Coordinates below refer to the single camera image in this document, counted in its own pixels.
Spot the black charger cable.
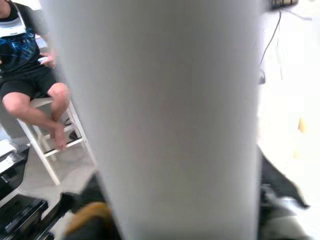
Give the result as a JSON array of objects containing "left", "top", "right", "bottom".
[{"left": 258, "top": 9, "right": 285, "bottom": 85}]

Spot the black flip-flop sandal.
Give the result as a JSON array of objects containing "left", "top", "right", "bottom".
[{"left": 63, "top": 117, "right": 83, "bottom": 141}]

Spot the white VR headset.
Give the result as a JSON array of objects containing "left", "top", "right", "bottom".
[{"left": 0, "top": 0, "right": 27, "bottom": 38}]

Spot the yellow rubber band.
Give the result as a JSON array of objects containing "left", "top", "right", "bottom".
[{"left": 65, "top": 201, "right": 113, "bottom": 236}]

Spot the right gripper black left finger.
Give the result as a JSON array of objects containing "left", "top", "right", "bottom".
[{"left": 58, "top": 172, "right": 123, "bottom": 240}]

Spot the seated person in black shorts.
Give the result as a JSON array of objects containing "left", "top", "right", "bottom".
[{"left": 0, "top": 0, "right": 73, "bottom": 151}]

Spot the white wooden chair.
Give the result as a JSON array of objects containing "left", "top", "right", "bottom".
[{"left": 16, "top": 96, "right": 97, "bottom": 186}]

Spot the black equipment stack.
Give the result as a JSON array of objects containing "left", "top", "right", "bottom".
[{"left": 0, "top": 147, "right": 50, "bottom": 240}]

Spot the black power strip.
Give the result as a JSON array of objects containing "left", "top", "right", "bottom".
[{"left": 271, "top": 0, "right": 300, "bottom": 11}]

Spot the white plastic table leg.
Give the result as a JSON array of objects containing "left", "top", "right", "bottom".
[{"left": 41, "top": 0, "right": 268, "bottom": 240}]

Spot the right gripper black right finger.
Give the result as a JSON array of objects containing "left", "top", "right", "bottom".
[{"left": 257, "top": 147, "right": 312, "bottom": 240}]

